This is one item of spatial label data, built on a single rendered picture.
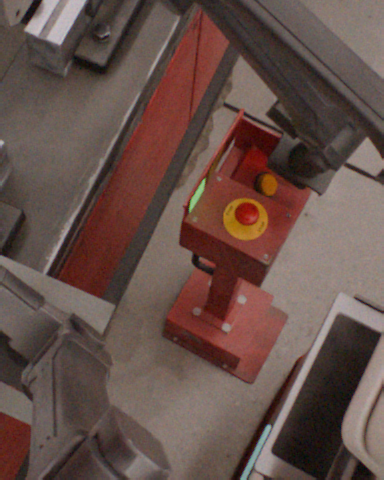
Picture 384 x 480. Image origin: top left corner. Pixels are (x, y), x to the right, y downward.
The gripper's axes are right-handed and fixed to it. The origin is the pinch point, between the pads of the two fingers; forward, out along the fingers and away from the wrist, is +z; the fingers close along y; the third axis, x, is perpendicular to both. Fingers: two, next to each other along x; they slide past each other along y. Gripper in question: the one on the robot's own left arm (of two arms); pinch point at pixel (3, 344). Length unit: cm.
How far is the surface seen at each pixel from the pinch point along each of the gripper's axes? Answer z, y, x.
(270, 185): 16, -48, 33
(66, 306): 0.9, -8.3, 5.2
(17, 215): 16.1, -19.8, -2.6
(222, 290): 52, -41, 51
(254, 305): 66, -48, 68
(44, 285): 2.7, -9.6, 1.9
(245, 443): 71, -20, 83
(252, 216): 9.0, -38.2, 28.6
